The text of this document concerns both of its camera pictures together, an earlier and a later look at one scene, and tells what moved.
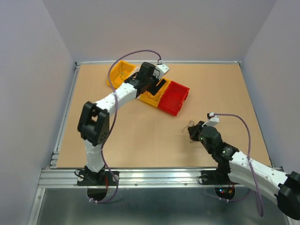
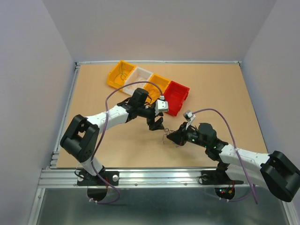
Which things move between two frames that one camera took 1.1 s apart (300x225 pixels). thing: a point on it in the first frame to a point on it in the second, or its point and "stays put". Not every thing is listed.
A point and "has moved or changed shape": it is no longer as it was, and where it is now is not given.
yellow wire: (191, 122) has moved or changed shape
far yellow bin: (118, 73) stays put
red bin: (173, 98) stays put
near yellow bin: (153, 100) stays put
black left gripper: (153, 90) to (153, 125)
